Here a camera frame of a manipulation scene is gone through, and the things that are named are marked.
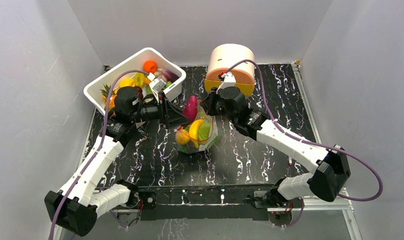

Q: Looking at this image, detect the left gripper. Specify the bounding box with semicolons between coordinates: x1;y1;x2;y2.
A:
130;92;190;129

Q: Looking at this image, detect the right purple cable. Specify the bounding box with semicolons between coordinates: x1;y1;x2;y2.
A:
221;59;384;202

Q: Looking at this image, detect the green toy cabbage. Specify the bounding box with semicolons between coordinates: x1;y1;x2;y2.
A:
177;122;220;154

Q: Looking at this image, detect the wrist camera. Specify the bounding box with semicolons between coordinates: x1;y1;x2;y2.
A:
216;71;236;94
146;74;168;96

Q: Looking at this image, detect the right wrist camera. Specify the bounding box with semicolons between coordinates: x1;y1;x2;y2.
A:
216;71;236;94

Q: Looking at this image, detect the round drawer cabinet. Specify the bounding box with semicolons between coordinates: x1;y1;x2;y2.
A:
204;43;256;98

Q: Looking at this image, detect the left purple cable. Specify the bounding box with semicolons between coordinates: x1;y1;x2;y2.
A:
47;69;150;240

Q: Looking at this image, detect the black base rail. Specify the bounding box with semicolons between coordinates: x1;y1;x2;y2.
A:
105;183;306;222

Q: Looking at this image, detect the yellow toy fruit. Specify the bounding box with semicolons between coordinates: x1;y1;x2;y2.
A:
175;129;190;145

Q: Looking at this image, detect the toy pineapple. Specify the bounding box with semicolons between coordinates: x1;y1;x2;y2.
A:
99;84;118;115

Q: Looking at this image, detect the purple cable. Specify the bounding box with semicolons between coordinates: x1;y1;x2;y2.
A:
221;59;384;202
47;69;150;240

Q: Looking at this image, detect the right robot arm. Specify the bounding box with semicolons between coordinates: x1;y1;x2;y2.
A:
200;86;351;207

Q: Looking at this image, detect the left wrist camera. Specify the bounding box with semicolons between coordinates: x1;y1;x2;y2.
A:
146;74;168;96

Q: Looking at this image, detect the purple toy sweet potato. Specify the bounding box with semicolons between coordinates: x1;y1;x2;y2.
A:
182;95;198;126

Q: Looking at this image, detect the green toy pepper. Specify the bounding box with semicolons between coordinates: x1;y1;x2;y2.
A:
133;72;147;88

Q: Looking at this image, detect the purple toy onion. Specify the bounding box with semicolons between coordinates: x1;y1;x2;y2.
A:
161;69;179;83

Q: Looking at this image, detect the clear zip top bag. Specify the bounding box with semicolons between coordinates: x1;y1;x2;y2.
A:
175;95;219;154

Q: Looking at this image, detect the orange toy tangerine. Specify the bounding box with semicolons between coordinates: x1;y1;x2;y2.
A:
143;60;158;73

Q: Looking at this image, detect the white plastic bin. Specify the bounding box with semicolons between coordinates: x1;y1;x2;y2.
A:
83;47;186;115

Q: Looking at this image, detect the yellow toy banana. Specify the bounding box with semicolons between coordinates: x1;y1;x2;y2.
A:
188;119;205;149

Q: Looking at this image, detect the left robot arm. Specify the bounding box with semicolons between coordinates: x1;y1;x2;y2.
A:
44;86;190;240

